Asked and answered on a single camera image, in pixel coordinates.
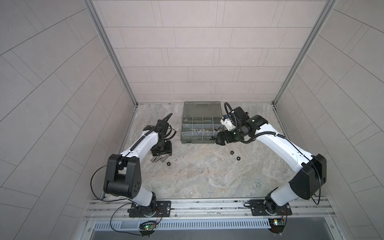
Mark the white vent grille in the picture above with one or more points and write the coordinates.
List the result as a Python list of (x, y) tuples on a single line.
[(190, 224)]

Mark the right circuit board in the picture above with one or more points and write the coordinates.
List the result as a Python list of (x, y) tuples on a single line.
[(277, 225)]

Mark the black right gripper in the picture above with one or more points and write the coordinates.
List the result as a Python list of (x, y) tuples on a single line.
[(227, 139)]

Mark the grey compartment organizer box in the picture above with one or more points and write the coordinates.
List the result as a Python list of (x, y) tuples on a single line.
[(198, 122)]

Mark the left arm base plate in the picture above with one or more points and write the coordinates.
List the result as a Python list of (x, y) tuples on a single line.
[(161, 209)]

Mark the left green circuit board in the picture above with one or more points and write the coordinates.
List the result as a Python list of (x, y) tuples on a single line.
[(148, 226)]

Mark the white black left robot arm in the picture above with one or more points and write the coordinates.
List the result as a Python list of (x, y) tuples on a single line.
[(123, 171)]

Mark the silver spacer cluster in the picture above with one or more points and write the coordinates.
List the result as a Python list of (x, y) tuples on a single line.
[(159, 158)]

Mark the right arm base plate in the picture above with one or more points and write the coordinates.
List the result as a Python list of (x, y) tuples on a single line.
[(259, 208)]

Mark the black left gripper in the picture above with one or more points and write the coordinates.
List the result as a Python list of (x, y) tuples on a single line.
[(168, 149)]

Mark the aluminium front rail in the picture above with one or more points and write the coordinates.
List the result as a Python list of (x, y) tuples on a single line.
[(208, 209)]

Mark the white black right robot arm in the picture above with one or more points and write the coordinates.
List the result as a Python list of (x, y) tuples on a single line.
[(311, 170)]

